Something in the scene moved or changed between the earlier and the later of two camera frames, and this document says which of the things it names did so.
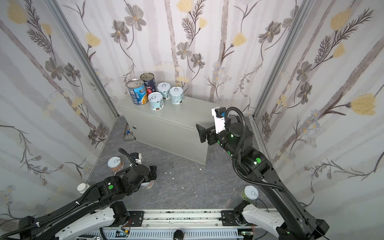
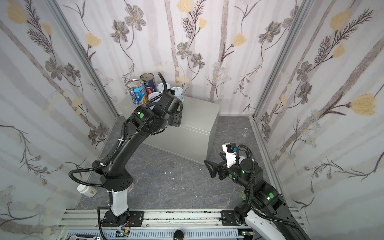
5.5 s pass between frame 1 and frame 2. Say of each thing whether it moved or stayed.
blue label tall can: stayed
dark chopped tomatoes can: stayed
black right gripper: moved
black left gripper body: moved
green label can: stayed
